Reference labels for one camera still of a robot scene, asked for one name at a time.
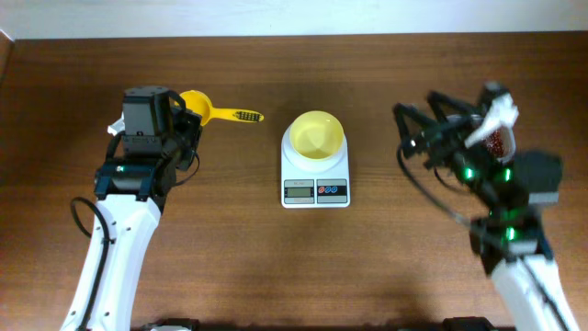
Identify yellow measuring scoop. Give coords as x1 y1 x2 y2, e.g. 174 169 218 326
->
180 90 265 126

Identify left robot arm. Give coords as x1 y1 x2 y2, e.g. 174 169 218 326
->
62 86 203 330

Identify red adzuki beans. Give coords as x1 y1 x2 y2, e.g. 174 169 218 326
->
484 131 504 158

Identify clear plastic container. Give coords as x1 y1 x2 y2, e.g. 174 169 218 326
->
483 126 516 164

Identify white digital kitchen scale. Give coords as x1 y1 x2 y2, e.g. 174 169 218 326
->
280 126 351 209

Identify pale yellow plastic bowl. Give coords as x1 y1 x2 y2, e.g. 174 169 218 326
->
288 110 345 161

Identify right black cable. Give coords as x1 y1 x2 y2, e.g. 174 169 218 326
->
395 142 571 331

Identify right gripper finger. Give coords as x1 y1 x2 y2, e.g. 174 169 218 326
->
426 91 481 120
392 103 436 141

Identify black cable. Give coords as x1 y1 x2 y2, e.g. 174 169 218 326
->
69 196 112 331
395 142 571 331

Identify left black cable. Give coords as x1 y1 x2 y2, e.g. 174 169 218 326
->
69 196 112 331

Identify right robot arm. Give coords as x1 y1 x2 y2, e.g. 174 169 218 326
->
392 82 579 330

